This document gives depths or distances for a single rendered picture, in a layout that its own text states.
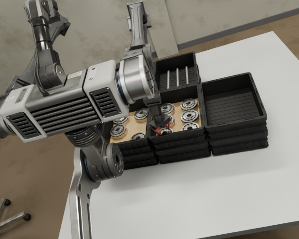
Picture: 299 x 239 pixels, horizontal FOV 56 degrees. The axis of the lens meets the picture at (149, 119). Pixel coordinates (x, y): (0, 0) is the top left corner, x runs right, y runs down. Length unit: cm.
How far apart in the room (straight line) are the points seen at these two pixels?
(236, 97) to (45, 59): 114
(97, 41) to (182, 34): 119
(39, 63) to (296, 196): 118
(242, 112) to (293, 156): 34
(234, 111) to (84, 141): 92
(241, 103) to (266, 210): 62
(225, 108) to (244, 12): 264
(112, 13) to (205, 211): 308
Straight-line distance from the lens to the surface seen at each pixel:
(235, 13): 415
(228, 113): 164
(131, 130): 174
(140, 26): 123
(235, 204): 143
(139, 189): 160
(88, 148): 105
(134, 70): 89
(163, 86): 200
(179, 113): 172
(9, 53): 459
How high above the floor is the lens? 192
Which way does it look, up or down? 38 degrees down
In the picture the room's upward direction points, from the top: 23 degrees counter-clockwise
